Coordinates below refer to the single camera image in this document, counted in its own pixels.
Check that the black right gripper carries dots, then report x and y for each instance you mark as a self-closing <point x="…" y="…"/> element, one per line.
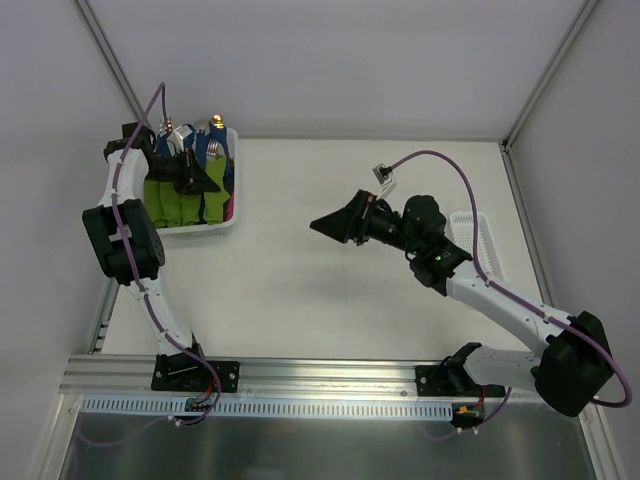
<point x="360" y="216"/>

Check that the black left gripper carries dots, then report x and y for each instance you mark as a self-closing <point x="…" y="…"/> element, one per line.
<point x="186" y="170"/>

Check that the green paper napkin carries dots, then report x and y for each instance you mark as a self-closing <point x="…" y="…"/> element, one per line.
<point x="214" y="201"/>

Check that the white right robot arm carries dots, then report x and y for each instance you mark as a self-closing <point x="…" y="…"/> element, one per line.
<point x="568" y="358"/>

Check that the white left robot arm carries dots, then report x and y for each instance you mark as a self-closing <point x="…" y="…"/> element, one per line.
<point x="130" y="251"/>

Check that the green rolled napkin bundle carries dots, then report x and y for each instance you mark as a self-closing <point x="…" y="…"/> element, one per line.
<point x="190" y="209"/>
<point x="151" y="191"/>
<point x="170" y="202"/>

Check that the pink rolled napkin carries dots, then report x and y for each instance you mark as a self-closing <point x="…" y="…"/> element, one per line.
<point x="230" y="208"/>

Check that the white bin of rolled napkins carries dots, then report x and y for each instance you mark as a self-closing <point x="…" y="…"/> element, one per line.
<point x="235" y="165"/>

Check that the white perforated utensil tray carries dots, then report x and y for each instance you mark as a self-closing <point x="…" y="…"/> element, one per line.
<point x="460" y="226"/>

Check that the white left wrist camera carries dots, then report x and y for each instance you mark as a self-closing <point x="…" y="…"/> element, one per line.
<point x="181" y="135"/>

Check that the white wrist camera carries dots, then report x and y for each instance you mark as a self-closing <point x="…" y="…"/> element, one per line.
<point x="181" y="135"/>
<point x="386" y="180"/>

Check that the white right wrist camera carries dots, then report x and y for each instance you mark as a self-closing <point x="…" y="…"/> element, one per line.
<point x="386" y="180"/>

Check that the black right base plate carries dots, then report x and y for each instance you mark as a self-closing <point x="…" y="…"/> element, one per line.
<point x="451" y="381"/>

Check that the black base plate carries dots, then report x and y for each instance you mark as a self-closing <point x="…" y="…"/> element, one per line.
<point x="220" y="372"/>
<point x="451" y="381"/>

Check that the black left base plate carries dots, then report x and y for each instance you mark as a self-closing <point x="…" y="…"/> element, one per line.
<point x="220" y="372"/>

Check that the aluminium mounting rail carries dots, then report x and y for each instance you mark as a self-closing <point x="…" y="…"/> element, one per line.
<point x="277" y="378"/>

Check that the white slotted cable duct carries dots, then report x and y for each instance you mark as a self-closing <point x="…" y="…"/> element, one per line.
<point x="438" y="411"/>

